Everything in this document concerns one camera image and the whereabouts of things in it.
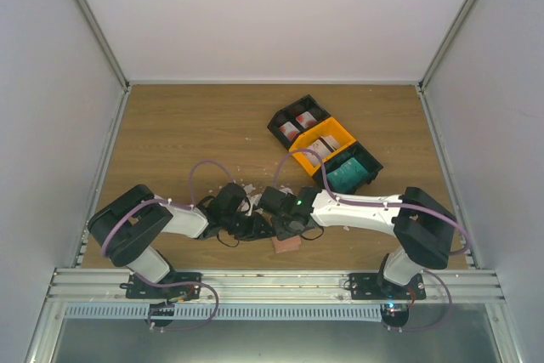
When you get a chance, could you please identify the black divided bin left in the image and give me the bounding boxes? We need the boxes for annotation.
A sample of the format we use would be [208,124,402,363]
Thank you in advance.
[267,94,331,150]

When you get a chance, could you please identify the teal cards stack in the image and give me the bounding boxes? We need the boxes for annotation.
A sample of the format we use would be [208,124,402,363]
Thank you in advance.
[326,158,369,194]

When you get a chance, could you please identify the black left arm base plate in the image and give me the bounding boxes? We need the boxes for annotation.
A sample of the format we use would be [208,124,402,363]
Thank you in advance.
[119,271,202,300]

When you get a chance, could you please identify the grey slotted cable duct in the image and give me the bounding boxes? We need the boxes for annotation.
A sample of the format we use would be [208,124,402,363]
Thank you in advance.
[65,303,382,322]

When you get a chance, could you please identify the aluminium front rail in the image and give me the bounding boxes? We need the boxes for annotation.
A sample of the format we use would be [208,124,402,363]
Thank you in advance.
[46,269,506,303]

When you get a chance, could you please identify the black bin right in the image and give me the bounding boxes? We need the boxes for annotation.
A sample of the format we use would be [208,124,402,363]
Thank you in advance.
[324,142,383,195]

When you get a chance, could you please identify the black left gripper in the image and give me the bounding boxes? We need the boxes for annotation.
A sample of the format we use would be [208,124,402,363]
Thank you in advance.
[222,212,275,241]

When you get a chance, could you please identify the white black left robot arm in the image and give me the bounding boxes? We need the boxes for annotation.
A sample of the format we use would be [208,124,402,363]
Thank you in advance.
[88,183,275,298]

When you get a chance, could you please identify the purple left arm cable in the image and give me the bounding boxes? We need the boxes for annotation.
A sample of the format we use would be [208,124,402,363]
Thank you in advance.
[100,160,237,260]

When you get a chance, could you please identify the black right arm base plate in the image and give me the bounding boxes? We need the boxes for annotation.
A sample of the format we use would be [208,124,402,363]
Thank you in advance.
[343,272,427,302]

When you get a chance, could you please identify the yellow plastic bin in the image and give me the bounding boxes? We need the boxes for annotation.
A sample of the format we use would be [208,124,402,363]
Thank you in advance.
[289,117,356,176]

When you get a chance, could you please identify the pink patterned cards in bin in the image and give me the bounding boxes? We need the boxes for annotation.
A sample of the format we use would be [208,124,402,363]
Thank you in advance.
[303,135,341,166]

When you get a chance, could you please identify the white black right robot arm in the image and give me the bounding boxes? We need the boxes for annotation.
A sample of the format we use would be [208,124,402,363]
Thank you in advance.
[258,187,464,299]

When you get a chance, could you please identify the red white cards in bin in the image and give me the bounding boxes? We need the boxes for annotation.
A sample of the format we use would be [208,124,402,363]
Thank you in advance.
[279,111,317,142]

